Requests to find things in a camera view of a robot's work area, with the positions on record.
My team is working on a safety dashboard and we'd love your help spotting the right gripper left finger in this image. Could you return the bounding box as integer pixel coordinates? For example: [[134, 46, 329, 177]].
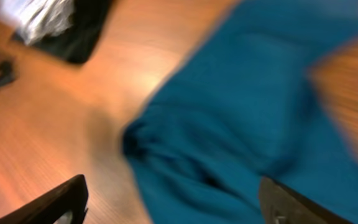
[[0, 174, 88, 224]]

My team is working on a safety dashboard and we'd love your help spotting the folded black garment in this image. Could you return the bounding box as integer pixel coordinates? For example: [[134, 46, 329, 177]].
[[11, 0, 114, 65]]

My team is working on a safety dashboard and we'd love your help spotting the dark blue t-shirt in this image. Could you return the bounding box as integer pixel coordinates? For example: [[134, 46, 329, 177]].
[[123, 0, 358, 223]]

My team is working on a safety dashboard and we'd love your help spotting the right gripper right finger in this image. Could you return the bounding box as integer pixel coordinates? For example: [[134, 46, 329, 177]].
[[259, 177, 350, 224]]

